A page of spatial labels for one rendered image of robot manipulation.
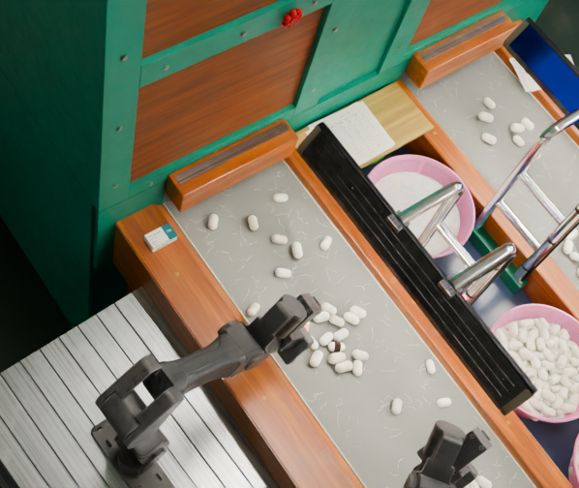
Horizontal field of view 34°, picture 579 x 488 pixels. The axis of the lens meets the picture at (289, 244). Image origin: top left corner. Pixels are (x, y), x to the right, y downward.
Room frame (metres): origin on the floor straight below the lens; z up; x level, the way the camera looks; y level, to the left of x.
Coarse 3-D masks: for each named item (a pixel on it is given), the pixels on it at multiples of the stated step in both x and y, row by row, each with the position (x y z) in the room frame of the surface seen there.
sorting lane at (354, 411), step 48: (240, 192) 1.09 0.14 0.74; (288, 192) 1.14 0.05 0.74; (192, 240) 0.93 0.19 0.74; (240, 240) 0.98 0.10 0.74; (288, 240) 1.02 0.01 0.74; (336, 240) 1.07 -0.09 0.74; (240, 288) 0.87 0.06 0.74; (288, 288) 0.92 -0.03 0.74; (336, 288) 0.96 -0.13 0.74; (384, 336) 0.90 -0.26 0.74; (336, 384) 0.76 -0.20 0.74; (384, 384) 0.80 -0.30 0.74; (432, 384) 0.84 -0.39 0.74; (336, 432) 0.66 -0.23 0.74; (384, 432) 0.70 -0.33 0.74; (384, 480) 0.61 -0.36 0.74; (528, 480) 0.73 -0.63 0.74
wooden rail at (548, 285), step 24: (432, 120) 1.47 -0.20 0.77; (408, 144) 1.43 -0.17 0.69; (432, 144) 1.40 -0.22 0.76; (456, 168) 1.36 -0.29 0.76; (480, 192) 1.33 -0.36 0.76; (504, 216) 1.29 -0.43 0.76; (504, 240) 1.25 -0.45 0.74; (552, 264) 1.22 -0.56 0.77; (528, 288) 1.18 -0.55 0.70; (552, 288) 1.16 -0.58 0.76; (576, 288) 1.19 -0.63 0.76; (552, 312) 1.14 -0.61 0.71; (576, 312) 1.13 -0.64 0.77
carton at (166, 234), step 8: (168, 224) 0.92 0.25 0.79; (152, 232) 0.89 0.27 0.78; (160, 232) 0.89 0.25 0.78; (168, 232) 0.90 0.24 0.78; (144, 240) 0.87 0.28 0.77; (152, 240) 0.87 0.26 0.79; (160, 240) 0.88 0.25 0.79; (168, 240) 0.89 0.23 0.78; (152, 248) 0.86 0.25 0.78; (160, 248) 0.87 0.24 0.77
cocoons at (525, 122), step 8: (488, 104) 1.59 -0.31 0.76; (480, 112) 1.56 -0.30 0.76; (488, 120) 1.55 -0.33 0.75; (528, 120) 1.59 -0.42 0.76; (512, 128) 1.56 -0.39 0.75; (520, 128) 1.56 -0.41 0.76; (528, 128) 1.58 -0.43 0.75; (488, 136) 1.50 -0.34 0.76; (520, 144) 1.52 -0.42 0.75; (576, 232) 1.34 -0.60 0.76; (568, 240) 1.31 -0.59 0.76; (568, 248) 1.29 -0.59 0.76; (576, 256) 1.28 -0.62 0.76; (576, 272) 1.24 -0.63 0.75
